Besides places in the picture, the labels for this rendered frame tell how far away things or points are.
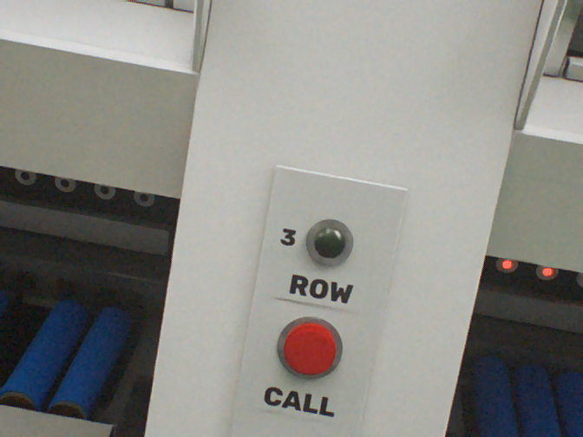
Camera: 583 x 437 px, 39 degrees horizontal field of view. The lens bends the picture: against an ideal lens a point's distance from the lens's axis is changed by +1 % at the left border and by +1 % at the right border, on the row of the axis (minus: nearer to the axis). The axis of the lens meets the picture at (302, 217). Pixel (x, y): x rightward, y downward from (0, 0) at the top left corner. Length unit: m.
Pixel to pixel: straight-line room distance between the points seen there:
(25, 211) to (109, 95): 0.20
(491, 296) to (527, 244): 0.16
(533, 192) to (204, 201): 0.10
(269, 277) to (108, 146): 0.07
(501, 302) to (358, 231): 0.20
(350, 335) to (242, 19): 0.10
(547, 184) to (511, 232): 0.02
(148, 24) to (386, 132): 0.09
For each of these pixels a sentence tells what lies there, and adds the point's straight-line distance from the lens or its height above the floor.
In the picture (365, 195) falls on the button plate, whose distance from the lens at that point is 0.24.
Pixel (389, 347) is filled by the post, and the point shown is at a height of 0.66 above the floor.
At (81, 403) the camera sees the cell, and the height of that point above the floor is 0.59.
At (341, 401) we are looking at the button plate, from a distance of 0.26.
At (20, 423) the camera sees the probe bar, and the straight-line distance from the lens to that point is 0.35.
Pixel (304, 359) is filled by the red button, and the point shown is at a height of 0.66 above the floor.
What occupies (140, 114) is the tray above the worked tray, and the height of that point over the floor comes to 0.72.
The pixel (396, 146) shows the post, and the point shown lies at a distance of 0.24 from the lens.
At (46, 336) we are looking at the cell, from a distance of 0.39.
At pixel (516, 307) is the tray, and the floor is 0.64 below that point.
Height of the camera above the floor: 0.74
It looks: 11 degrees down
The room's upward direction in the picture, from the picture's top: 10 degrees clockwise
